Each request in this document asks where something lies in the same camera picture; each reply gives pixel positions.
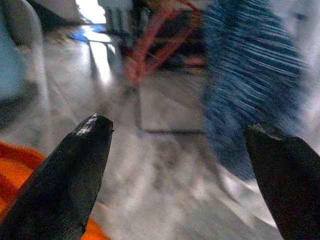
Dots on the orange garment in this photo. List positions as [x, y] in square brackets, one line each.
[17, 170]

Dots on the light blue cushion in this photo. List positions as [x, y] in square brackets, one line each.
[10, 67]

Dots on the pink plastic hanger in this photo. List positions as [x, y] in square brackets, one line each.
[138, 70]

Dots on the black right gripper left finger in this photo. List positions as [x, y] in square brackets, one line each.
[62, 180]

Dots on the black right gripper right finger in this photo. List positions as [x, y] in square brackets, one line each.
[290, 180]

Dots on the blue floor mat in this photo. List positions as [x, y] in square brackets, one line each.
[80, 36]

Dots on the black metal drying rack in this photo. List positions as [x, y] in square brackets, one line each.
[172, 130]

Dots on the blue plaid shirt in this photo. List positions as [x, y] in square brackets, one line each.
[250, 75]

